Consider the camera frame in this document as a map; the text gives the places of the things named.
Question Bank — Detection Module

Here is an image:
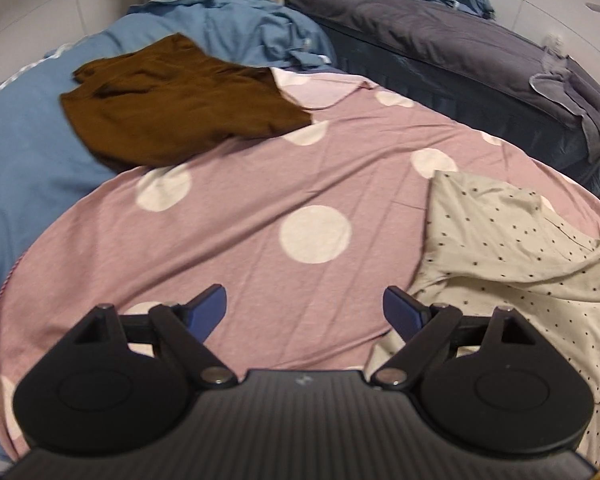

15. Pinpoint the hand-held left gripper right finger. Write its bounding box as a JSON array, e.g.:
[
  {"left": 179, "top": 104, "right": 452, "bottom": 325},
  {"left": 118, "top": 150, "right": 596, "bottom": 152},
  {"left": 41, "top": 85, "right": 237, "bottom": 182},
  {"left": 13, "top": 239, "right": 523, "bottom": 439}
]
[{"left": 370, "top": 285, "right": 537, "bottom": 391}]

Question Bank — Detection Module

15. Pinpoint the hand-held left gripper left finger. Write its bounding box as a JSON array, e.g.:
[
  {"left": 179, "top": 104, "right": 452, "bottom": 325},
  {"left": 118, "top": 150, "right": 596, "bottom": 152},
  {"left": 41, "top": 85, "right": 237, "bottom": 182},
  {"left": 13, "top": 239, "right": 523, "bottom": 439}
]
[{"left": 72, "top": 284, "right": 233, "bottom": 389}]

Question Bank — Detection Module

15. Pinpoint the beige black-dotted garment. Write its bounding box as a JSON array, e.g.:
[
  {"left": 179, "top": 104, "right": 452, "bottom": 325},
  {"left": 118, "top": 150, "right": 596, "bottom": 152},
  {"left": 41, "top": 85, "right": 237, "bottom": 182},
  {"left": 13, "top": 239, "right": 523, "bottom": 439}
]
[{"left": 365, "top": 170, "right": 600, "bottom": 472}]

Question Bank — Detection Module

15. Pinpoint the pink white-dotted bed sheet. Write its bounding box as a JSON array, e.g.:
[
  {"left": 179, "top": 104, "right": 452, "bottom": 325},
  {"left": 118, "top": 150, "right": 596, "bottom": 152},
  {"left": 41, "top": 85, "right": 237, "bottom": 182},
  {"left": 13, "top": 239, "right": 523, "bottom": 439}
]
[{"left": 0, "top": 66, "right": 600, "bottom": 463}]

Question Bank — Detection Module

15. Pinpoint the brown garment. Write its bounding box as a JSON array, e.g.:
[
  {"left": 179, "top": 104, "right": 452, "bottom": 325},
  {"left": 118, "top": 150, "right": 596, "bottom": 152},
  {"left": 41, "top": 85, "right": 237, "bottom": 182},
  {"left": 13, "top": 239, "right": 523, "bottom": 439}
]
[{"left": 60, "top": 33, "right": 314, "bottom": 172}]

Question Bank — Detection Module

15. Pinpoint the massage bed with grey cover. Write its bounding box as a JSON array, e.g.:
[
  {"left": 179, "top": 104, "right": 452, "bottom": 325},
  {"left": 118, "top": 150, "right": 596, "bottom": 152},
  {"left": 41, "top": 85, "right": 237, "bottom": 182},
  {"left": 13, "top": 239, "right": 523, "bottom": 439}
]
[{"left": 285, "top": 0, "right": 600, "bottom": 197}]

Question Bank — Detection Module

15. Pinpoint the large grey towel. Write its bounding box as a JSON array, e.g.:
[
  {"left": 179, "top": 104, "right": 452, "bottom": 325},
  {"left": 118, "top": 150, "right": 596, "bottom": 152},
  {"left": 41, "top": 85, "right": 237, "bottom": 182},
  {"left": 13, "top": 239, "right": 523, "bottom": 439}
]
[{"left": 528, "top": 47, "right": 600, "bottom": 164}]

